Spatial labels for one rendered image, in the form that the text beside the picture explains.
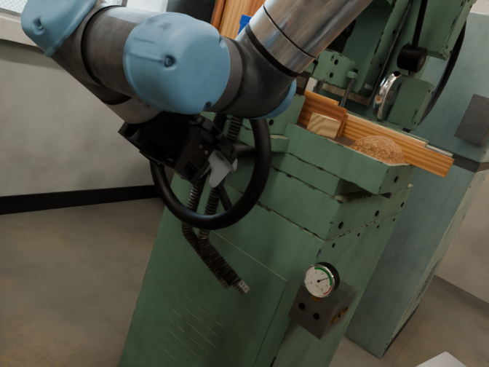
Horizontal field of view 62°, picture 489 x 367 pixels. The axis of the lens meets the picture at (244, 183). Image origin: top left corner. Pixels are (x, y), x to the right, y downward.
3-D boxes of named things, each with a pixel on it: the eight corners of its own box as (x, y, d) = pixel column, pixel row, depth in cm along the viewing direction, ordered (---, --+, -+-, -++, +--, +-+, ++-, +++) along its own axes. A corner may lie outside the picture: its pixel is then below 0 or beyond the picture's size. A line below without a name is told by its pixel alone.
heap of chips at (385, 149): (344, 145, 79) (352, 127, 78) (369, 147, 91) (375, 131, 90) (388, 164, 75) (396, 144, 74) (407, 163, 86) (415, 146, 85)
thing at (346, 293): (286, 317, 84) (300, 284, 81) (313, 300, 94) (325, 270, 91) (321, 342, 79) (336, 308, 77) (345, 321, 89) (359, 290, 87)
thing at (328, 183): (193, 126, 101) (197, 111, 100) (243, 131, 118) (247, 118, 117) (332, 196, 80) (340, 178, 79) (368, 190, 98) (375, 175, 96)
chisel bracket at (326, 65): (296, 79, 97) (308, 43, 94) (321, 87, 108) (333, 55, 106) (322, 89, 93) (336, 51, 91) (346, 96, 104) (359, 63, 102)
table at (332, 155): (134, 89, 99) (141, 65, 97) (215, 103, 123) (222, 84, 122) (360, 200, 68) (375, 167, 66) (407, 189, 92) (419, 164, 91)
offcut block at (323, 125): (319, 135, 82) (326, 118, 81) (305, 129, 85) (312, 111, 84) (334, 138, 84) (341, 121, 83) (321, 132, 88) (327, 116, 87)
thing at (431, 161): (244, 96, 110) (249, 81, 109) (249, 97, 112) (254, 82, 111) (444, 177, 83) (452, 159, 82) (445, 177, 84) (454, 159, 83)
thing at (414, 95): (375, 116, 106) (394, 71, 103) (383, 119, 112) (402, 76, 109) (410, 129, 101) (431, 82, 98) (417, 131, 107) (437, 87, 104)
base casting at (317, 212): (177, 156, 105) (186, 122, 102) (288, 157, 151) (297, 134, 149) (326, 242, 82) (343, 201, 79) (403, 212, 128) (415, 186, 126)
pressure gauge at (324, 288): (295, 294, 79) (310, 258, 77) (304, 289, 82) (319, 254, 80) (322, 313, 76) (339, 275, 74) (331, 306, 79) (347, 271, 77)
